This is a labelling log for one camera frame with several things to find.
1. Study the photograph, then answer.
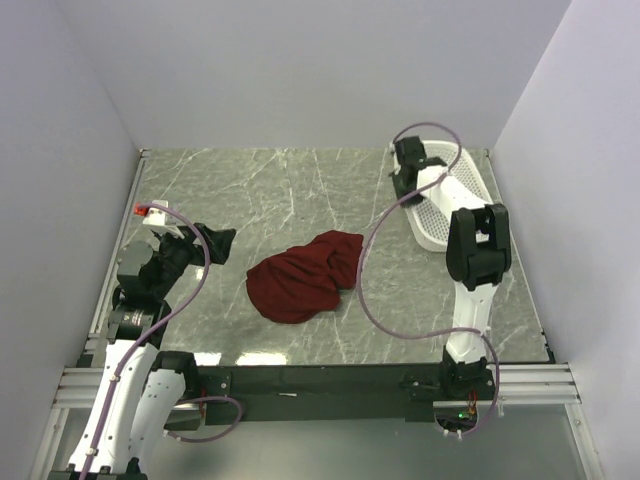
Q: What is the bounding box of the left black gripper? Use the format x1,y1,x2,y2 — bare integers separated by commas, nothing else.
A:
151,221,235,299

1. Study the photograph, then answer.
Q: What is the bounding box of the white plastic perforated basket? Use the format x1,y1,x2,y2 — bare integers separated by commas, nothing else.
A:
391,140,492,253

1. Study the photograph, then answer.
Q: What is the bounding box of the dark red t shirt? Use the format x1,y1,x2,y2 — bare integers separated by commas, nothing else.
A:
246,230,364,325

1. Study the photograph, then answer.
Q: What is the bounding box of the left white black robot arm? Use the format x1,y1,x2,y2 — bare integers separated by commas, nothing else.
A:
49,223,236,479

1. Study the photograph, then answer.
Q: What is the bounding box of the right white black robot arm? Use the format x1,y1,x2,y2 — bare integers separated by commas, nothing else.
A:
391,136,512,399

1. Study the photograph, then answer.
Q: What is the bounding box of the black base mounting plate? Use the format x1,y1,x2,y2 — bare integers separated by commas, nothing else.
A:
180,363,495,422

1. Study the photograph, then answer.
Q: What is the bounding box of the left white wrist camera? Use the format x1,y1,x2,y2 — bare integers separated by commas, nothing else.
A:
133,203,184,238

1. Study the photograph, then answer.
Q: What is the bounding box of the aluminium extrusion rail frame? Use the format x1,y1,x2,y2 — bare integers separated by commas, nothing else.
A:
30,148,606,479

